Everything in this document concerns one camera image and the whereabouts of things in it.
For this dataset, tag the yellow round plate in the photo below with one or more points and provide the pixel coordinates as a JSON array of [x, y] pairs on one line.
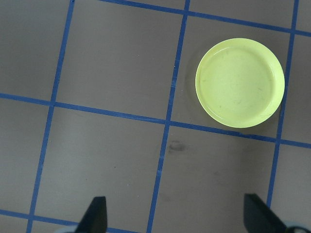
[[239, 82]]

